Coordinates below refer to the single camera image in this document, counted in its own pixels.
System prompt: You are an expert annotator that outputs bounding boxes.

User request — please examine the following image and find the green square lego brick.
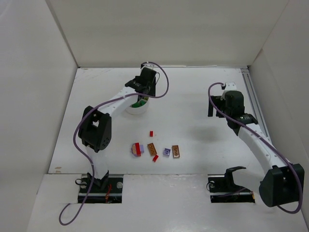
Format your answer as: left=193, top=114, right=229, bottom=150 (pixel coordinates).
left=131, top=101, right=147, bottom=108

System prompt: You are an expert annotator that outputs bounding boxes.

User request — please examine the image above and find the aluminium rail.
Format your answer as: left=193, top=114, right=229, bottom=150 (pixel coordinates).
left=240, top=67, right=271, bottom=142

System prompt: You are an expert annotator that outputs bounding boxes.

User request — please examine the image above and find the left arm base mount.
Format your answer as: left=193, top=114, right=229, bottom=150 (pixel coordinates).
left=75, top=173, right=124, bottom=204

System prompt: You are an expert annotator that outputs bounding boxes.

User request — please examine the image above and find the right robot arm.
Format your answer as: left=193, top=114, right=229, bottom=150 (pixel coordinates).
left=208, top=90, right=305, bottom=214

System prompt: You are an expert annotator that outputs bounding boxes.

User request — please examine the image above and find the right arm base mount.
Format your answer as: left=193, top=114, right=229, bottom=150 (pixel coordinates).
left=206, top=166, right=255, bottom=203

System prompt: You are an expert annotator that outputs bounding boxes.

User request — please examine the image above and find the brown lego plate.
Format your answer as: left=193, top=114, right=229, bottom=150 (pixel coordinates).
left=147, top=143, right=157, bottom=156
left=172, top=145, right=180, bottom=159

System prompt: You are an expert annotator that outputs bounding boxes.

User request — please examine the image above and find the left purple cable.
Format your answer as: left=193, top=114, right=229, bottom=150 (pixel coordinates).
left=58, top=61, right=169, bottom=226

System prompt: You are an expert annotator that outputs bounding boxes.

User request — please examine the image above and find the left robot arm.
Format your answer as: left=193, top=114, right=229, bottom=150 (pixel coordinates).
left=73, top=66, right=158, bottom=189

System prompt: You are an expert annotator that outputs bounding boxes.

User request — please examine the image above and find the white divided round container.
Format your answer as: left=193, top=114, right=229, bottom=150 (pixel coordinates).
left=126, top=97, right=150, bottom=115

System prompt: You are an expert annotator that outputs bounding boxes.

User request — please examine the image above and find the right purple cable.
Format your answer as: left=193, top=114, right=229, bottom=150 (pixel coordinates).
left=208, top=83, right=304, bottom=214

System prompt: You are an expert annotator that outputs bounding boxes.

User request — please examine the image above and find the purple cable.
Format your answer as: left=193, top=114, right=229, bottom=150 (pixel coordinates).
left=208, top=83, right=304, bottom=214
left=58, top=61, right=169, bottom=226

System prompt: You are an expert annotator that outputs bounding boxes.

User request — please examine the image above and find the purple square lego brick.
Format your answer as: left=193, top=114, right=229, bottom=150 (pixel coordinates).
left=163, top=148, right=171, bottom=157

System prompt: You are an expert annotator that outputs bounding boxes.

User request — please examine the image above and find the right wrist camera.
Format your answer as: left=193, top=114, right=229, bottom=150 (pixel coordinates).
left=221, top=82, right=237, bottom=91

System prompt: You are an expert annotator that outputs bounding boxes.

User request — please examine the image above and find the small red lego lower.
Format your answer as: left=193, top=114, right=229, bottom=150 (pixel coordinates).
left=153, top=155, right=159, bottom=162

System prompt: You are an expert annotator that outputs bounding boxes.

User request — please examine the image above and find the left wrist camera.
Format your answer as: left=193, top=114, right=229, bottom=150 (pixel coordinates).
left=140, top=61, right=151, bottom=69

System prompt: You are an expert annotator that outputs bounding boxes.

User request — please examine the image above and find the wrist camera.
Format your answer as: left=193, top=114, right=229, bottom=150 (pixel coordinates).
left=221, top=82, right=237, bottom=91
left=140, top=61, right=151, bottom=69

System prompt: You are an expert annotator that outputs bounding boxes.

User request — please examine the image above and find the purple red lego assembly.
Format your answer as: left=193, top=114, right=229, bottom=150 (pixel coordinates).
left=131, top=143, right=144, bottom=157

